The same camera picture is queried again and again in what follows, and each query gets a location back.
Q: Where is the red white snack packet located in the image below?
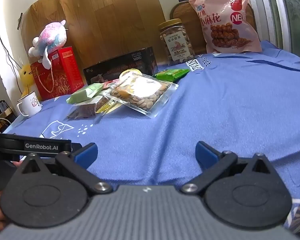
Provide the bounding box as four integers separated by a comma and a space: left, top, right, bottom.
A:
100, 79, 120, 90

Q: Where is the frosted glass window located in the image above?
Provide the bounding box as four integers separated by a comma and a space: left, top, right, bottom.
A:
249, 0, 300, 63

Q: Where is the blue printed bedsheet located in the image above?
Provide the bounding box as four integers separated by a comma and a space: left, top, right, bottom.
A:
2, 40, 300, 233

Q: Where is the clear bag of round biscuits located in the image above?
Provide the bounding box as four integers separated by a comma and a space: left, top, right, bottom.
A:
103, 70, 179, 119

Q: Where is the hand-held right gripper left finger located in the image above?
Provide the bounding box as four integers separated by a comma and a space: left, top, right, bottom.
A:
14, 142, 113, 197

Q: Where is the yellow duck plush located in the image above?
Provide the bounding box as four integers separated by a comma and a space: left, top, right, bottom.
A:
19, 64, 37, 98

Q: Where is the dark green snack packet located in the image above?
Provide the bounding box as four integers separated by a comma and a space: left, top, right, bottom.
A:
152, 69, 190, 82

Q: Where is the black printed box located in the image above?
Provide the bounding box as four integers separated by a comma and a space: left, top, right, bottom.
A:
83, 46, 158, 85

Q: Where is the brown snack packet gold edge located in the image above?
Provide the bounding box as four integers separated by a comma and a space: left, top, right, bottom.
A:
67, 95, 123, 120

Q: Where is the light green snack packet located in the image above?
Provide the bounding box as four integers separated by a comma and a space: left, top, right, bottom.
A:
66, 83, 104, 105

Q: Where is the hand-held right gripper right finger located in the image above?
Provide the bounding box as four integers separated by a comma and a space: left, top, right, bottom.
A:
180, 141, 278, 196

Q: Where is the clear nut jar yellow lid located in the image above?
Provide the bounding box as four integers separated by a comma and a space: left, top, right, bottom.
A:
158, 18, 196, 67

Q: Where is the wood grain board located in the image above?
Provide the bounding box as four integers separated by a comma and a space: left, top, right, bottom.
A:
20, 0, 167, 80

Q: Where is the large pink snack bag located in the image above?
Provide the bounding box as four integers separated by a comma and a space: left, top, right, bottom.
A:
189, 0, 263, 54

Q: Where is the red gift box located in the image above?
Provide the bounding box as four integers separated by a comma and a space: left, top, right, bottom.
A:
30, 46, 85, 101

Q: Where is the pink blue plush toy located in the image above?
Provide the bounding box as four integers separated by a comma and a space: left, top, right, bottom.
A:
28, 19, 68, 69

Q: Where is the white enamel mug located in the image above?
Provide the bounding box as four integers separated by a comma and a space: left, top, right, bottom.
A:
16, 91, 43, 117

